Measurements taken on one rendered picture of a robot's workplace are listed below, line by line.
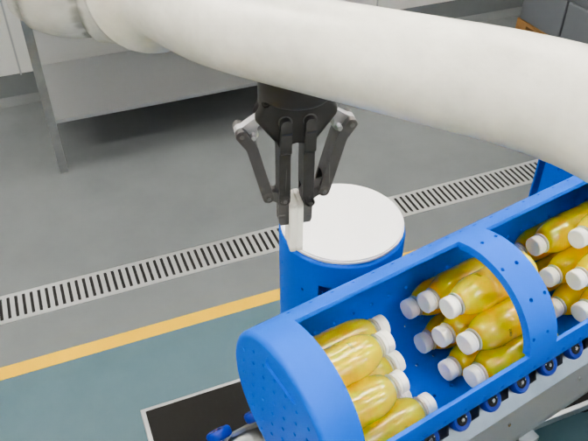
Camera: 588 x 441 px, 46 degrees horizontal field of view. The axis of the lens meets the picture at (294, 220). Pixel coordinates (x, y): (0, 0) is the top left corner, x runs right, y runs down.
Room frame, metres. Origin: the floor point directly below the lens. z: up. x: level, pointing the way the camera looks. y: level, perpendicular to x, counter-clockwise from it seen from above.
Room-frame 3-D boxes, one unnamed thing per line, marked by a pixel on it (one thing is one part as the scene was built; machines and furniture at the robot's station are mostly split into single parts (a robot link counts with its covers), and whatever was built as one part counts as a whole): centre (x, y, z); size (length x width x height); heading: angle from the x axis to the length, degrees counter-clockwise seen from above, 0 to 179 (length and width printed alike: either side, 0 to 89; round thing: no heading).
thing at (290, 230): (0.61, 0.00, 1.51); 0.03 x 0.01 x 0.07; 12
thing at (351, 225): (1.19, -0.11, 1.03); 0.28 x 0.28 x 0.01
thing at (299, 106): (0.61, 0.00, 1.67); 0.08 x 0.07 x 0.09; 102
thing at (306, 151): (0.61, -0.01, 1.60); 0.04 x 0.01 x 0.11; 12
